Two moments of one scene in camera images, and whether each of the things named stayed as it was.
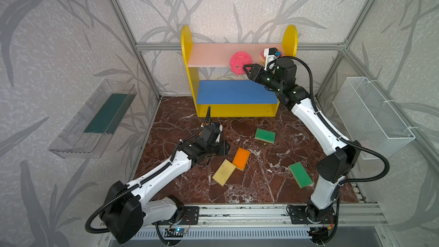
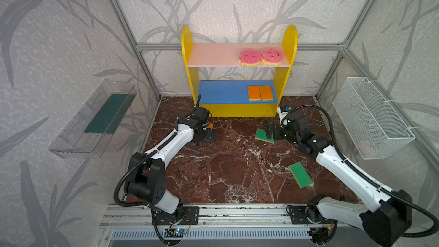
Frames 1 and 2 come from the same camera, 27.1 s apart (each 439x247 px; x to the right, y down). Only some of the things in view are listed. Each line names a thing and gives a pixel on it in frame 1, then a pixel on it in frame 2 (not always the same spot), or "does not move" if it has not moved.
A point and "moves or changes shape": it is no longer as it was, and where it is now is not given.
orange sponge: (240, 158) -> (254, 91)
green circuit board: (174, 232) does not move
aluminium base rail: (275, 215) does not move
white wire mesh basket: (368, 118) does not move
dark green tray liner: (110, 115) does not move
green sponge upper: (265, 135) does not move
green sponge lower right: (300, 175) does not move
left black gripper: (223, 147) -> (208, 138)
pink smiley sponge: (237, 61) moves or changes shape
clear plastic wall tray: (88, 131) does not move
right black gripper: (253, 75) -> (276, 128)
